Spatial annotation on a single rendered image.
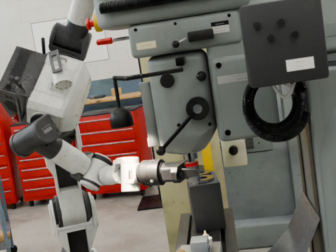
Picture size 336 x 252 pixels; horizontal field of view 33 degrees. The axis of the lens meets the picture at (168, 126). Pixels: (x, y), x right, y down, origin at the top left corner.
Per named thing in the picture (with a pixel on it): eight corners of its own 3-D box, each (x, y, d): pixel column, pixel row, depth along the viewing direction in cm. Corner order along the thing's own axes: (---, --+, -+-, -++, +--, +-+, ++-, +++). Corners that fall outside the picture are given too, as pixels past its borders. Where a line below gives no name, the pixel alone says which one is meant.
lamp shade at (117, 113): (108, 127, 183) (105, 108, 182) (130, 123, 185) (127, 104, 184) (113, 129, 176) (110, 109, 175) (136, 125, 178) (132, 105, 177)
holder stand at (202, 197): (196, 233, 222) (188, 183, 220) (191, 216, 244) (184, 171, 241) (226, 228, 223) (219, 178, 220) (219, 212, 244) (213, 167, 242)
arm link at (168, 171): (174, 162, 182) (141, 164, 187) (178, 191, 184) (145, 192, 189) (188, 153, 194) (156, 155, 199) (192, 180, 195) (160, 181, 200)
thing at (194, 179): (184, 180, 190) (182, 165, 189) (198, 177, 191) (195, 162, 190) (189, 183, 185) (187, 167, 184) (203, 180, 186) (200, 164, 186)
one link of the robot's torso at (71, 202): (54, 225, 256) (35, 124, 254) (92, 217, 261) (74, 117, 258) (56, 232, 242) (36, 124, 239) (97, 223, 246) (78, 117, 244)
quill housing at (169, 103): (159, 160, 177) (143, 57, 173) (164, 147, 197) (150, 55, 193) (220, 152, 175) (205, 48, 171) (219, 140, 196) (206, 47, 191)
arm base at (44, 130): (27, 166, 209) (4, 146, 204) (40, 142, 218) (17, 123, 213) (54, 151, 201) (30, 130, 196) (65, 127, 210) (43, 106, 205)
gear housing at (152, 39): (131, 59, 171) (126, 26, 170) (141, 56, 195) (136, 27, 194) (243, 42, 168) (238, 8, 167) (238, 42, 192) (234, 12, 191)
